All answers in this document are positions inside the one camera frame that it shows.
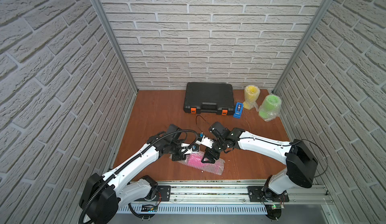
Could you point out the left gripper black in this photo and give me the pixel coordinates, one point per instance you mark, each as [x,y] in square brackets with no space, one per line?
[178,150]

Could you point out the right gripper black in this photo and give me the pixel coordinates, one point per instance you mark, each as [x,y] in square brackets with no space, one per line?
[208,151]

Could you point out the bubble wrap stack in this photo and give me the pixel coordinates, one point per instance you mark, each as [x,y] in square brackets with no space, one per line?
[216,168]

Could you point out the bubble wrap sheet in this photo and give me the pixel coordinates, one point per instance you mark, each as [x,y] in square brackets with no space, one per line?
[270,108]
[252,97]

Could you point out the pink plastic wine glass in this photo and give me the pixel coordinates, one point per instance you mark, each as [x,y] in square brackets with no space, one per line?
[195,160]

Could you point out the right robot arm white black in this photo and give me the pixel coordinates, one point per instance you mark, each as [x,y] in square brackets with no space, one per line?
[300,163]

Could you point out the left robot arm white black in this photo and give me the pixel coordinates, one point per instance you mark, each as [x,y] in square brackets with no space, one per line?
[103,195]

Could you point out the blue tape dispenser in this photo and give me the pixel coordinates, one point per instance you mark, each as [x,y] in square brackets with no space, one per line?
[238,110]

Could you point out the black plastic tool case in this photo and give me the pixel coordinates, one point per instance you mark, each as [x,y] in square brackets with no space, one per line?
[207,97]

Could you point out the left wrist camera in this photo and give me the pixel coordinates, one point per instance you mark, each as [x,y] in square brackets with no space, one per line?
[191,147]

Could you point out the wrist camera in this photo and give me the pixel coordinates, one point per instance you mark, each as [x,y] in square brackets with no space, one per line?
[191,147]
[205,141]

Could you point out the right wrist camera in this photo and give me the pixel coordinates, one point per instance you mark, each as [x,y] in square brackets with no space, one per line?
[205,141]

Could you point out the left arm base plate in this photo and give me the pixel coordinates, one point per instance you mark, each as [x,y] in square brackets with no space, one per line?
[162,193]

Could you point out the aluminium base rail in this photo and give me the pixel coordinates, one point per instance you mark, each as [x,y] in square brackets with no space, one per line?
[224,197]

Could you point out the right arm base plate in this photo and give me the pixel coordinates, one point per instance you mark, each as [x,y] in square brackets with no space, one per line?
[256,194]

